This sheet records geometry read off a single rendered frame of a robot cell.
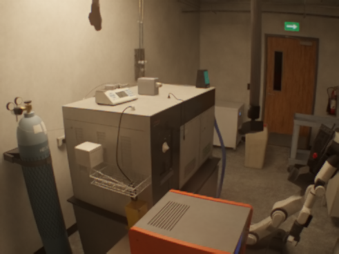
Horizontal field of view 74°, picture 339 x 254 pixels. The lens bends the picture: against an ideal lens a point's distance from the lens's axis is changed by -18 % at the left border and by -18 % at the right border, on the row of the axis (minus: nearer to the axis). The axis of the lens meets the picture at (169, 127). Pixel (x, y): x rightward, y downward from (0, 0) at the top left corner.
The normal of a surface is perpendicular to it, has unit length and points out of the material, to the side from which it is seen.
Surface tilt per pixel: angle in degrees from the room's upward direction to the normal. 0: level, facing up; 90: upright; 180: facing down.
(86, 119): 90
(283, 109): 90
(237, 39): 90
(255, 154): 93
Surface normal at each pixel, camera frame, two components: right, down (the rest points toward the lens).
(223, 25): -0.43, 0.25
